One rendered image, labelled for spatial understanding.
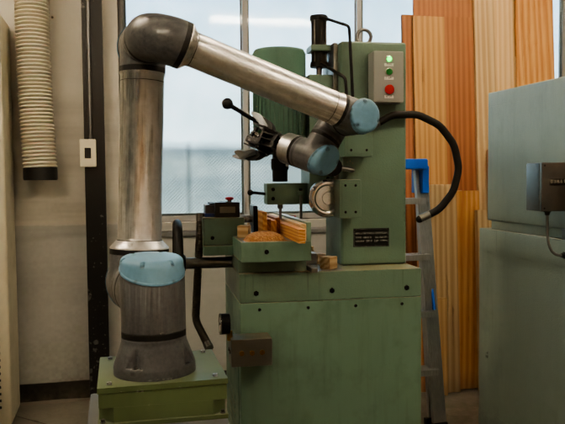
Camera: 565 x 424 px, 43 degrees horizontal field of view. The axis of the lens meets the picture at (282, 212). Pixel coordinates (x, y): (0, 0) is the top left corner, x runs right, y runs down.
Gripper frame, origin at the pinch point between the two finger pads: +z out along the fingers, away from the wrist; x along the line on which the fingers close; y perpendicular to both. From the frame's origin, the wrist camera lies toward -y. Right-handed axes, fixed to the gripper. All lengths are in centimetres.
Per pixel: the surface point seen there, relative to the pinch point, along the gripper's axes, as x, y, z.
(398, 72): -38, -25, -27
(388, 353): 44, -46, -51
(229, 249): 34.7, -12.4, -2.8
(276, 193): 12.0, -19.5, -5.2
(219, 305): 70, -117, 83
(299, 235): 21.7, -3.4, -33.3
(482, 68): -98, -173, 30
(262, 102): -12.8, -5.9, 3.8
